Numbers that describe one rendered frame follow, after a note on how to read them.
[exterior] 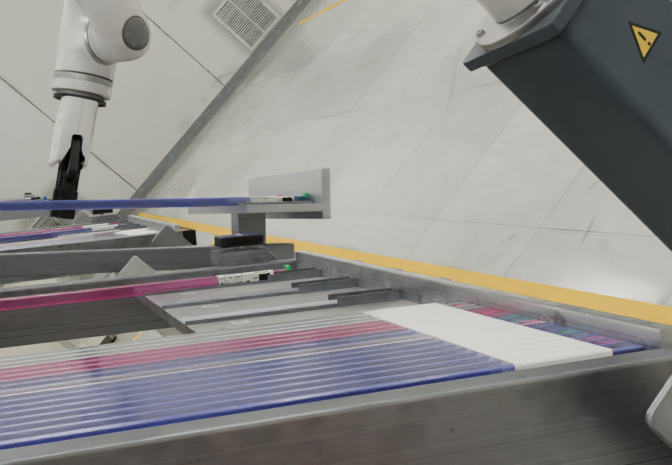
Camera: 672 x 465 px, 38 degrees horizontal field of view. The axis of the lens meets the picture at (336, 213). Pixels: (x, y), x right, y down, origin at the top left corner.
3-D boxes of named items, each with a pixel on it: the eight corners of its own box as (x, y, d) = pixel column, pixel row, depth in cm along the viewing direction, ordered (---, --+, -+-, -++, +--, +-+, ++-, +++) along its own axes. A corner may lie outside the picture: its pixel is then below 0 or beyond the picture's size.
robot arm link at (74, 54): (128, 83, 142) (91, 85, 148) (141, -6, 143) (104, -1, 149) (78, 69, 136) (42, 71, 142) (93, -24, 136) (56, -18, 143)
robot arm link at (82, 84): (51, 76, 145) (47, 96, 145) (56, 68, 137) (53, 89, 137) (108, 87, 148) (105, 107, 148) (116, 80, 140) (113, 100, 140)
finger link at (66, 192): (57, 170, 140) (50, 216, 140) (59, 169, 137) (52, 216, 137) (80, 173, 141) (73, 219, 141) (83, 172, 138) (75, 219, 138)
